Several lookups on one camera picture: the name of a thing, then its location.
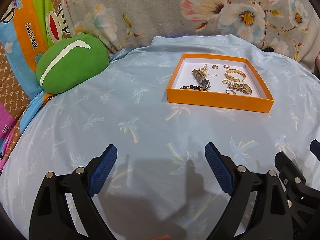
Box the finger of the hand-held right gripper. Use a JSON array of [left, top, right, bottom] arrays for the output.
[[274, 151, 320, 210], [310, 140, 320, 156]]

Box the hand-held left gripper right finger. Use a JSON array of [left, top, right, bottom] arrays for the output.
[[204, 142, 303, 240]]

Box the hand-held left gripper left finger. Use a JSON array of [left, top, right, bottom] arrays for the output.
[[29, 144, 118, 240]]

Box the orange jewelry box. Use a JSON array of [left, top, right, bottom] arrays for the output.
[[166, 53, 275, 113]]

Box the gold mesh-band watch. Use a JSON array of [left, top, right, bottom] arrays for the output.
[[227, 82, 252, 96]]

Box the black bead bracelet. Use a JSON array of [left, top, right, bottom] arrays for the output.
[[179, 85, 209, 92]]

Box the two-tone dark-face watch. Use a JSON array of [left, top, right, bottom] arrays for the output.
[[192, 68, 212, 90]]

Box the blue palm-print sheet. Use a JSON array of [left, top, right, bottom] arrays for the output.
[[0, 35, 320, 240]]

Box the green pillow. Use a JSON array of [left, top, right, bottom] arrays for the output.
[[36, 33, 110, 94]]

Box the colourful cartoon sheet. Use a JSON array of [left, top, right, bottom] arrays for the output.
[[0, 0, 75, 173]]

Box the grey floral blanket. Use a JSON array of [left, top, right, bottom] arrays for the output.
[[56, 0, 320, 68]]

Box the gold chain bracelet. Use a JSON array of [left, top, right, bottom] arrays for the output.
[[224, 69, 247, 82]]

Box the thin gold necklace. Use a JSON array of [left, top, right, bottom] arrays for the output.
[[199, 64, 217, 77]]

